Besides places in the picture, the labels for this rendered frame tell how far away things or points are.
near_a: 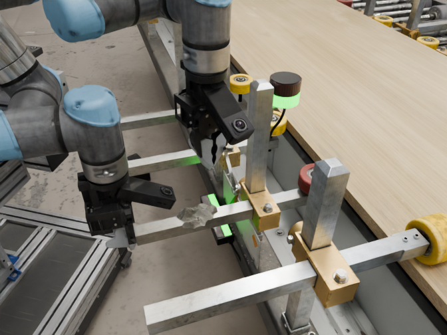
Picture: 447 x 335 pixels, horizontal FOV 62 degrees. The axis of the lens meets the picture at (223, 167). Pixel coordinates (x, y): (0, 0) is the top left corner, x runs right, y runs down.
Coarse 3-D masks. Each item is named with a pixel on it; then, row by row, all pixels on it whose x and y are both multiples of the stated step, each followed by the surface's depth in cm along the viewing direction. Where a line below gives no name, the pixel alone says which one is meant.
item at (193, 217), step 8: (184, 208) 78; (192, 208) 79; (200, 208) 80; (208, 208) 79; (216, 208) 80; (184, 216) 78; (192, 216) 78; (200, 216) 78; (208, 216) 78; (184, 224) 77; (192, 224) 76; (200, 224) 77
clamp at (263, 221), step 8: (240, 184) 88; (248, 192) 83; (256, 192) 83; (264, 192) 83; (256, 200) 81; (264, 200) 81; (272, 200) 81; (256, 208) 80; (256, 216) 80; (264, 216) 78; (272, 216) 79; (256, 224) 81; (264, 224) 80; (272, 224) 80
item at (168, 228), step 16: (288, 192) 85; (224, 208) 81; (240, 208) 81; (288, 208) 85; (144, 224) 77; (160, 224) 77; (176, 224) 77; (208, 224) 79; (224, 224) 81; (144, 240) 76; (160, 240) 78
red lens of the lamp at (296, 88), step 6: (270, 78) 69; (300, 78) 69; (276, 84) 68; (282, 84) 67; (294, 84) 67; (300, 84) 69; (276, 90) 69; (282, 90) 68; (288, 90) 68; (294, 90) 68; (300, 90) 70
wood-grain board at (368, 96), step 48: (240, 0) 192; (288, 0) 192; (240, 48) 142; (288, 48) 142; (336, 48) 142; (384, 48) 142; (336, 96) 112; (384, 96) 112; (432, 96) 112; (336, 144) 93; (384, 144) 93; (432, 144) 93; (384, 192) 79; (432, 192) 79; (432, 288) 61
